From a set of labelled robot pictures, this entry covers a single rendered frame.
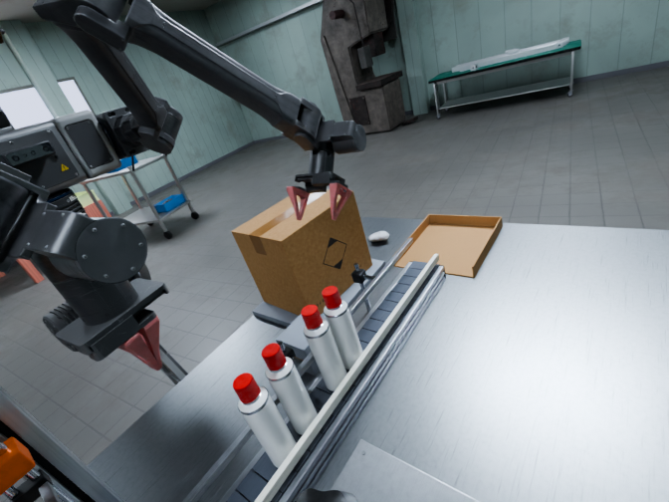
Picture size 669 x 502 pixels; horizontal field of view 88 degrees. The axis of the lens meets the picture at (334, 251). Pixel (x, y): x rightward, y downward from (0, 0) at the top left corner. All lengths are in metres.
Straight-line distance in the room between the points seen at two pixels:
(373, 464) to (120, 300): 0.47
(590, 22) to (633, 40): 0.68
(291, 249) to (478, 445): 0.58
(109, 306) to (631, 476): 0.74
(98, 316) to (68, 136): 0.72
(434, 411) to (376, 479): 0.19
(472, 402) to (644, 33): 7.26
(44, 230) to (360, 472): 0.56
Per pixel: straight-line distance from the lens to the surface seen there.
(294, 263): 0.91
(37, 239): 0.37
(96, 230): 0.34
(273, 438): 0.66
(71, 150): 1.10
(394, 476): 0.67
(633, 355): 0.91
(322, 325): 0.67
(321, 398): 0.78
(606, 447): 0.77
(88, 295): 0.43
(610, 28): 7.67
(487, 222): 1.32
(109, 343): 0.43
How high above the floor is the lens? 1.47
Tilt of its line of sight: 28 degrees down
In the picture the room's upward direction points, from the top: 18 degrees counter-clockwise
